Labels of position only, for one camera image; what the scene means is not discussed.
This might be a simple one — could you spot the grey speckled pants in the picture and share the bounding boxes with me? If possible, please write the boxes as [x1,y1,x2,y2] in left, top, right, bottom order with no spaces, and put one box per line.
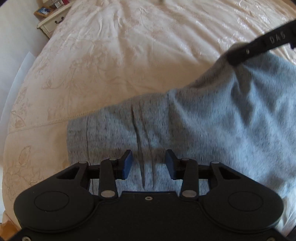
[66,43,296,220]

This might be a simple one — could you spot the white bedside table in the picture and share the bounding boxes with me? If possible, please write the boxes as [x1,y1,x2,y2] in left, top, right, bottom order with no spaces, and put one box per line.
[37,1,74,39]

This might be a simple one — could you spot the cardboard box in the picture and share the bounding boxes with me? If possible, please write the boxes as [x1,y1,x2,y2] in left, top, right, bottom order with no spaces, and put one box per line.
[0,211,21,240]

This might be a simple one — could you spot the wooden picture frame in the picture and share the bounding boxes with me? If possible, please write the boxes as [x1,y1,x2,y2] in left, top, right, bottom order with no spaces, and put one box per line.
[34,6,54,18]

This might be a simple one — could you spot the cream embroidered bedspread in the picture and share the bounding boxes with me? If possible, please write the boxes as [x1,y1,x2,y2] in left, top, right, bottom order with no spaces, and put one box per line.
[3,1,295,225]

